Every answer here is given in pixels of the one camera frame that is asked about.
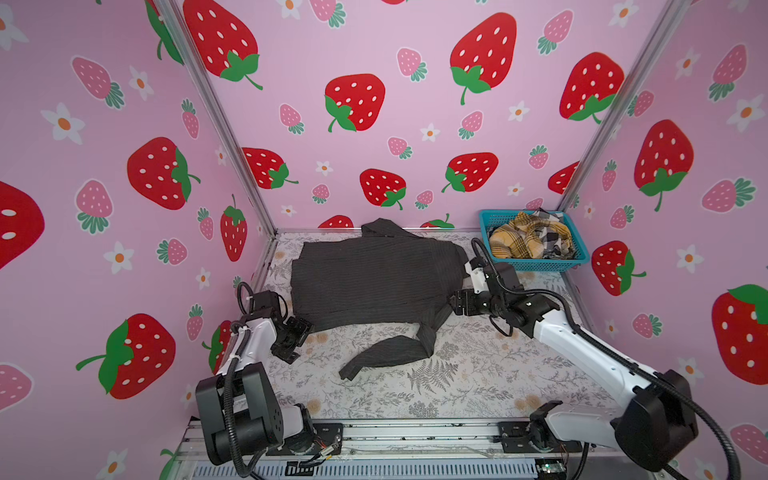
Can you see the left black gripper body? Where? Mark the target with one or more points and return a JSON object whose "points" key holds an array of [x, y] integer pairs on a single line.
{"points": [[291, 335]]}

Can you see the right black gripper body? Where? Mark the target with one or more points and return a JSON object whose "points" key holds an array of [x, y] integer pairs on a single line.
{"points": [[473, 303]]}

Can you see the dark grey pinstripe shirt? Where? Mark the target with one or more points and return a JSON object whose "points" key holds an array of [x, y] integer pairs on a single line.
{"points": [[385, 275]]}

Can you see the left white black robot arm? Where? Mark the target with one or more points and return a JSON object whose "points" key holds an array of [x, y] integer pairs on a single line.
{"points": [[240, 414]]}

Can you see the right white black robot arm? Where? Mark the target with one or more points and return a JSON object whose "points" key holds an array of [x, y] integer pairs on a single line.
{"points": [[651, 422]]}

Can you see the yellow plaid shirt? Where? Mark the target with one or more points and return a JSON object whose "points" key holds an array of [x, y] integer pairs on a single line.
{"points": [[533, 236]]}

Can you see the teal plastic basket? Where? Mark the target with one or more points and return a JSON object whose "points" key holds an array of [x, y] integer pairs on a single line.
{"points": [[491, 219]]}

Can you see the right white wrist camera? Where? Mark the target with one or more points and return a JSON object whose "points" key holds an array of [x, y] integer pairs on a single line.
{"points": [[477, 277]]}

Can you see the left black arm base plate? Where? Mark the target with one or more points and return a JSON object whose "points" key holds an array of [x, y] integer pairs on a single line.
{"points": [[320, 437]]}

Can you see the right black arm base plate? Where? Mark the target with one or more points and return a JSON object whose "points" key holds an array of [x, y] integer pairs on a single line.
{"points": [[532, 435]]}

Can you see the aluminium frame rail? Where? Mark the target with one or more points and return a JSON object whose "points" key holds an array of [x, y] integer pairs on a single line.
{"points": [[488, 448]]}

